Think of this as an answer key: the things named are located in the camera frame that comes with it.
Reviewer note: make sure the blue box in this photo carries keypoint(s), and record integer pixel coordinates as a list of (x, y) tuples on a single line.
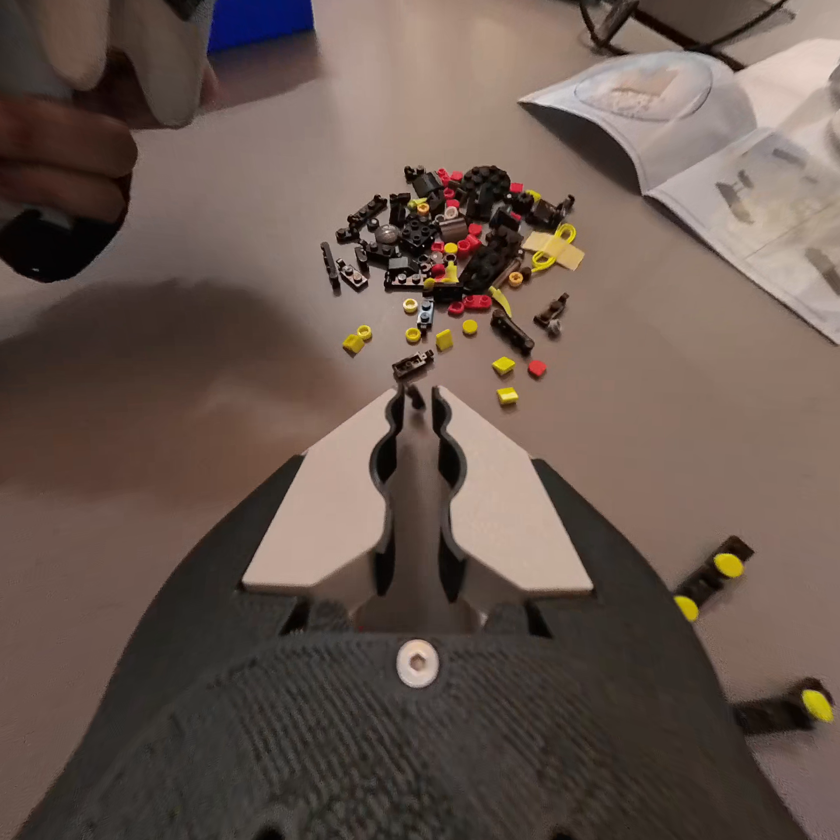
[(262, 23)]

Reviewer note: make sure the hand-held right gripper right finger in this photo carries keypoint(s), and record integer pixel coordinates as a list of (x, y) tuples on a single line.
[(518, 525)]

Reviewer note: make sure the lego instruction booklet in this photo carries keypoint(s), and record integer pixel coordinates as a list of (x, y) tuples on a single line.
[(656, 118)]

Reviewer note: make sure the pile of lego pieces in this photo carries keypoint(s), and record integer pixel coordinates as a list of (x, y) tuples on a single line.
[(485, 197)]

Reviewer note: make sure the person's left hand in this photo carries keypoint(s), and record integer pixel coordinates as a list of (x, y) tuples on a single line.
[(59, 157)]

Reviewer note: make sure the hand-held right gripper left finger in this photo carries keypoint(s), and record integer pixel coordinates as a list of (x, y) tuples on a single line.
[(308, 525)]

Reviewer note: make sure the black lego bracket piece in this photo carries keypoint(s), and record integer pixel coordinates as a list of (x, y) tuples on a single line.
[(412, 363)]

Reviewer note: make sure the black red yellow lego model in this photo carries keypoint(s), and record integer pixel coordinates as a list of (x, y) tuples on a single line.
[(728, 564)]

